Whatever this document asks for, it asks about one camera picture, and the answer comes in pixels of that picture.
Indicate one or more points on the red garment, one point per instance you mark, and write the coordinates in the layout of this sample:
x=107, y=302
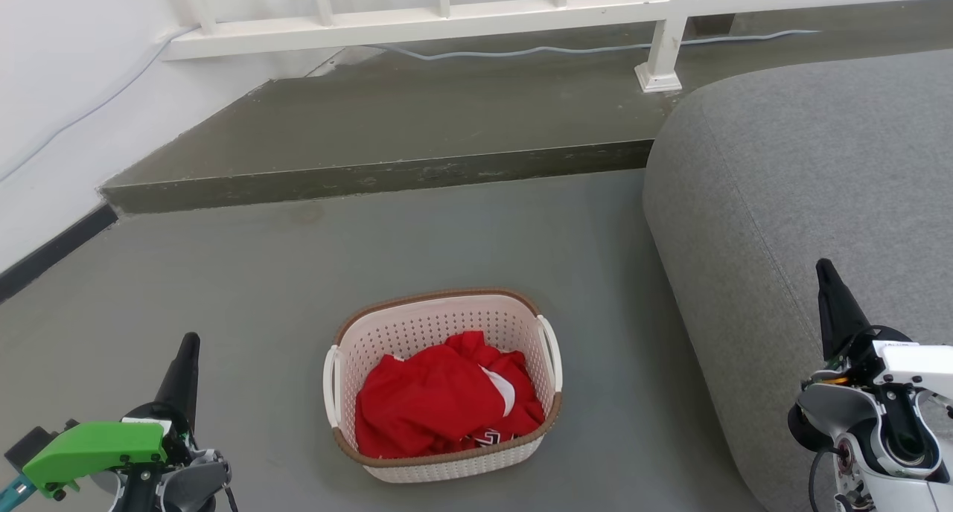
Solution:
x=424, y=408

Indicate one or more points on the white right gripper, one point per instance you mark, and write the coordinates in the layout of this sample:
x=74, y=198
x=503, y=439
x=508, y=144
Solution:
x=919, y=365

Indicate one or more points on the white wooden railing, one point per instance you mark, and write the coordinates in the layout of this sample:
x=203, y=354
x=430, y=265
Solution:
x=447, y=19

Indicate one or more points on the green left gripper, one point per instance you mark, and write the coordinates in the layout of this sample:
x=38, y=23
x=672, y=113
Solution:
x=97, y=445

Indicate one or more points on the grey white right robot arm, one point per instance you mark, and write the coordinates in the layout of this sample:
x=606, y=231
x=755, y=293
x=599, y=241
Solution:
x=826, y=415

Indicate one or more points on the white perforated laundry basket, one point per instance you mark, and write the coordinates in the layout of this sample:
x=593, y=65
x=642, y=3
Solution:
x=417, y=326

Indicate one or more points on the grey fabric sofa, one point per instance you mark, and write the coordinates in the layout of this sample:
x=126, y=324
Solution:
x=804, y=184

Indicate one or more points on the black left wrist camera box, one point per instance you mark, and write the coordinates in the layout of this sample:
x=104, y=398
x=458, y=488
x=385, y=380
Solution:
x=33, y=443

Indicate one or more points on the black wall baseboard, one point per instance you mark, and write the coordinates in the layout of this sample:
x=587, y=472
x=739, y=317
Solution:
x=52, y=251

